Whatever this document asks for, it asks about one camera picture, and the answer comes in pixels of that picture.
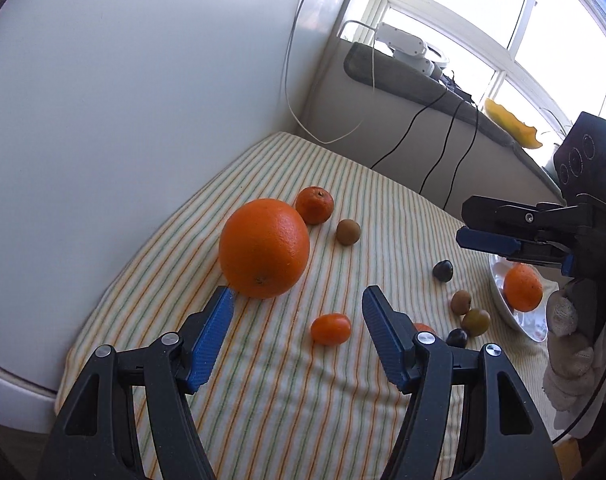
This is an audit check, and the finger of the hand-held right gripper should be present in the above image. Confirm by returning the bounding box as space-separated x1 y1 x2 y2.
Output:
462 195 591 234
455 226 577 277

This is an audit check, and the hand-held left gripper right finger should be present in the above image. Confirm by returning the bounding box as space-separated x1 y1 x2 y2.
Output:
361 285 564 480

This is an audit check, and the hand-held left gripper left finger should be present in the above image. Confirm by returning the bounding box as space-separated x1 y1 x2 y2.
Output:
40 286 236 480

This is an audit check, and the medium orange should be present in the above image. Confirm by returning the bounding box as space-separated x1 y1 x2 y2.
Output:
503 263 544 313

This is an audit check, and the white bowl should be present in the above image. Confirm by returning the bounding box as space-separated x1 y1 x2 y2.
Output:
489 252 551 343

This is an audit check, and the large orange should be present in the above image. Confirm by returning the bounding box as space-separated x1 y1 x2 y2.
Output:
219 198 311 300

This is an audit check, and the tangerine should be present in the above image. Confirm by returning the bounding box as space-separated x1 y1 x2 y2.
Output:
295 186 335 226

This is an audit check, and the person's right hand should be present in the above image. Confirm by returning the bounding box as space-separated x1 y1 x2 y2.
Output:
543 282 606 413

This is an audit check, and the green-brown round fruit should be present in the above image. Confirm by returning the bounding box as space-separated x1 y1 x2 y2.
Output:
461 308 492 337

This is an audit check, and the striped cloth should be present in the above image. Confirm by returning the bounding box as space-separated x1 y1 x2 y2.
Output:
55 131 584 480

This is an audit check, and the yellow object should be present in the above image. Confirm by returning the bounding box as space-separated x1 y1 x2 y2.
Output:
484 98 542 150

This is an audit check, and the grey sill mat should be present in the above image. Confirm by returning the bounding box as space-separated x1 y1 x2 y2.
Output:
344 42 568 196

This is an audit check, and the white window frame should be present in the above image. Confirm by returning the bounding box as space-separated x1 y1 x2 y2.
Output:
343 0 606 136

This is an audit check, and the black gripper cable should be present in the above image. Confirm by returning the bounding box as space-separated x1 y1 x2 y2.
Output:
553 340 606 443

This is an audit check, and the white cable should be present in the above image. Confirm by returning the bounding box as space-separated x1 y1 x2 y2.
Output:
283 0 378 145

